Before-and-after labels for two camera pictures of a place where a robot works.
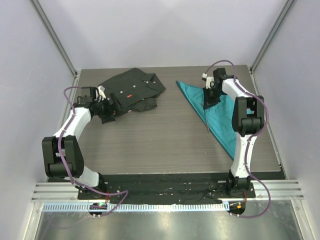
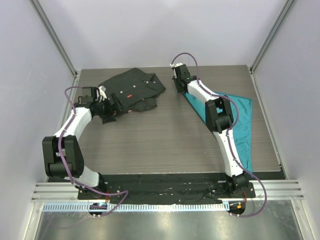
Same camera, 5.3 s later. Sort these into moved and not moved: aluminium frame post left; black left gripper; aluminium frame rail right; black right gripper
Moved: black right gripper
Not moved: black left gripper; aluminium frame post left; aluminium frame rail right
